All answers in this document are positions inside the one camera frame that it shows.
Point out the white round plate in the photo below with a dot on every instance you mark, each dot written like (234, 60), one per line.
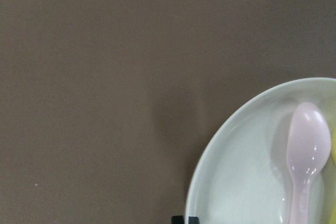
(242, 175)

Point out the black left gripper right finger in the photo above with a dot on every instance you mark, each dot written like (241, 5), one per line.
(193, 220)

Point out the yellow plastic utensil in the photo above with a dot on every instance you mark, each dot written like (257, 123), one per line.
(332, 217)

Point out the pink plastic spoon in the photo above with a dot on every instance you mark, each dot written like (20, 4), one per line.
(308, 149)

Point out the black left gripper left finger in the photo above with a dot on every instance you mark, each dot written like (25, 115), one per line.
(177, 220)

